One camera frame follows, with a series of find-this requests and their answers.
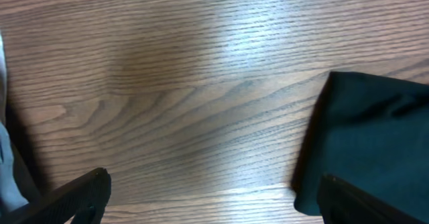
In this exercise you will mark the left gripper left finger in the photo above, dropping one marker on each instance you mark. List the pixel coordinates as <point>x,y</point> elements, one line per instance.
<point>82,200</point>

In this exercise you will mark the grey folded garment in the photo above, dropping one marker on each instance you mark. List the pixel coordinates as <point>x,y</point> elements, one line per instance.
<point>11,197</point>

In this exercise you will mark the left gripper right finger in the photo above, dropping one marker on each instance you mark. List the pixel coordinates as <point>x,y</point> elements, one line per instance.
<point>342,203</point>

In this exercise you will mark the black t-shirt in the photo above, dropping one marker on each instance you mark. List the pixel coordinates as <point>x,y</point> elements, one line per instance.
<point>372,132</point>

